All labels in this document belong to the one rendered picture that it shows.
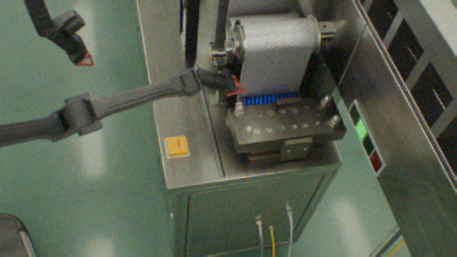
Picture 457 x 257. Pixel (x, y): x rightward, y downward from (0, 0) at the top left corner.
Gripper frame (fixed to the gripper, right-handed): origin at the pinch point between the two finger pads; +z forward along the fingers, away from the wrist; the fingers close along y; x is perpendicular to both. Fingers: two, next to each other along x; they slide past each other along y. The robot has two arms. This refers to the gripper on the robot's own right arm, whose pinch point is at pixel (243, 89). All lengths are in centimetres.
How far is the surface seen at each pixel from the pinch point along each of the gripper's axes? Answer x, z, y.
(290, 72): 14.5, 10.5, 0.2
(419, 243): 27, 20, 69
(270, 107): 1.3, 10.2, 6.1
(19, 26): -146, -40, -162
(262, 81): 6.7, 3.8, 0.2
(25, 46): -144, -36, -142
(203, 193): -30.8, -2.7, 25.5
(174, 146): -25.9, -15.2, 10.9
